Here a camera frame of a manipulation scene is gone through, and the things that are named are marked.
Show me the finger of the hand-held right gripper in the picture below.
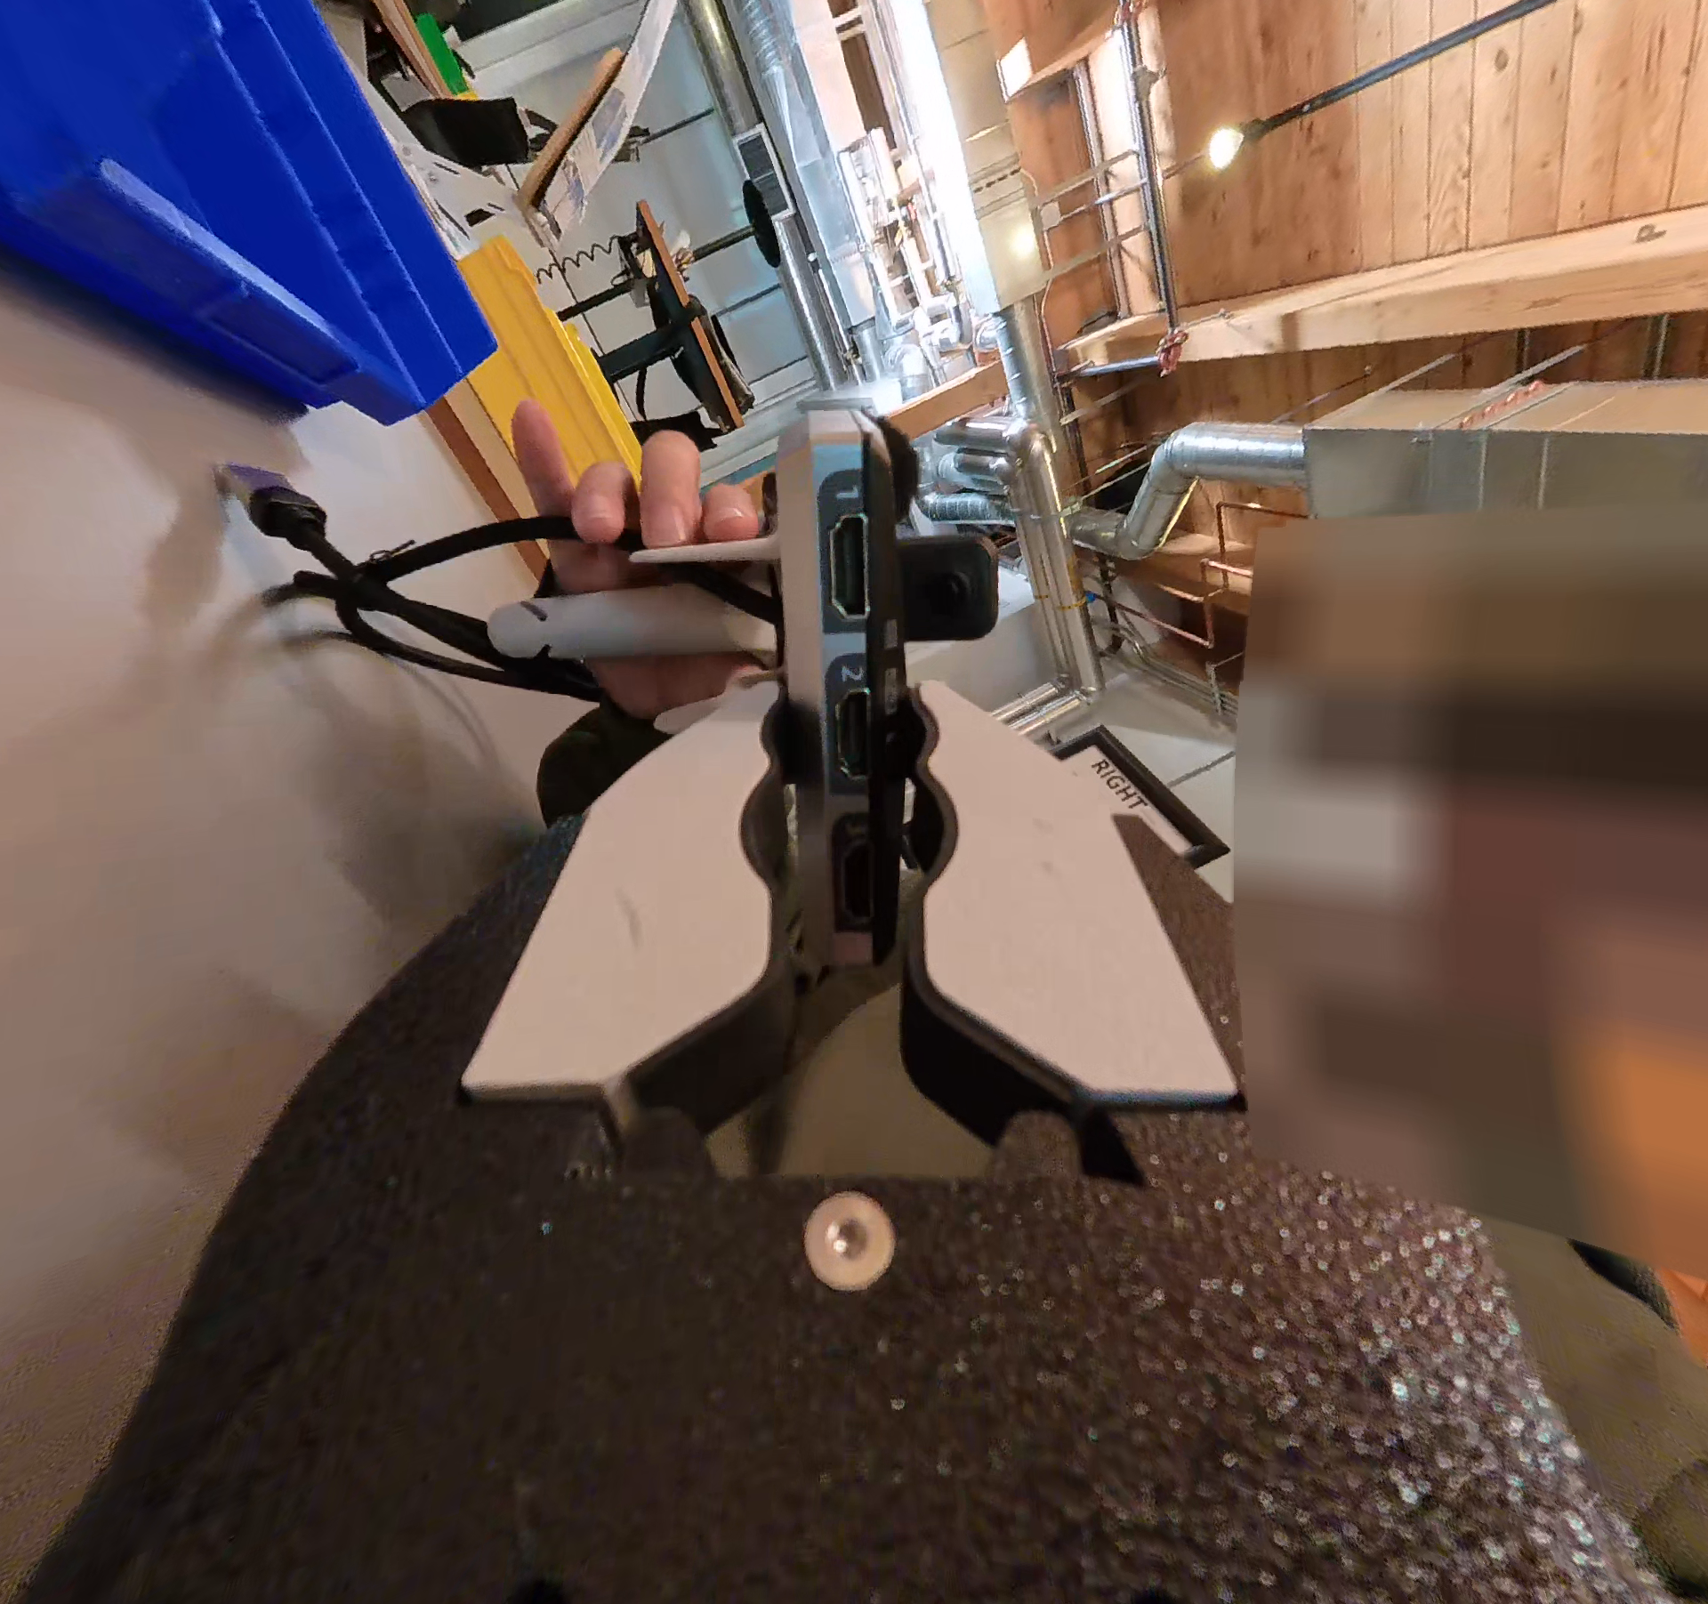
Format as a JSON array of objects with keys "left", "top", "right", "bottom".
[
  {"left": 486, "top": 594, "right": 781, "bottom": 664},
  {"left": 625, "top": 530, "right": 782, "bottom": 568}
]

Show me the wooden table with black legs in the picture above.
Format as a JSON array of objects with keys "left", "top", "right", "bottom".
[{"left": 559, "top": 200, "right": 755, "bottom": 433}]

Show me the long white board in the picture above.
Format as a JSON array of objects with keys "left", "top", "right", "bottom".
[{"left": 516, "top": 0, "right": 706, "bottom": 236}]

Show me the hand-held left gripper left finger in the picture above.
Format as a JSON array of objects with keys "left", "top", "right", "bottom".
[{"left": 461, "top": 679, "right": 811, "bottom": 1139}]

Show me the black braided hub cable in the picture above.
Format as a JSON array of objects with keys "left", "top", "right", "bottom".
[{"left": 218, "top": 461, "right": 782, "bottom": 702}]

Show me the yellow plastic bin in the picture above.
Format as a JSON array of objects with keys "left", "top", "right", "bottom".
[{"left": 461, "top": 234, "right": 645, "bottom": 488}]

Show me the rectangular silver ventilation duct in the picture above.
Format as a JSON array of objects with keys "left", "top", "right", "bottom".
[{"left": 1299, "top": 377, "right": 1708, "bottom": 527}]

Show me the silver video switch hub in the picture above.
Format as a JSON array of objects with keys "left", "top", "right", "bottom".
[{"left": 772, "top": 401, "right": 926, "bottom": 969}]

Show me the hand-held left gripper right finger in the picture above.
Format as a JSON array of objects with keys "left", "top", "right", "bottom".
[{"left": 901, "top": 679, "right": 1245, "bottom": 1182}]

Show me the person's right hand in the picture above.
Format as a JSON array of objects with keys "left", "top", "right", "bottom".
[{"left": 512, "top": 398, "right": 765, "bottom": 719}]

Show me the blue plastic bin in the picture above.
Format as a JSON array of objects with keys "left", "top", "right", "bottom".
[{"left": 0, "top": 0, "right": 499, "bottom": 428}]

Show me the round silver ventilation duct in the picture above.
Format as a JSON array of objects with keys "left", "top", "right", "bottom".
[{"left": 919, "top": 297, "right": 1312, "bottom": 729}]

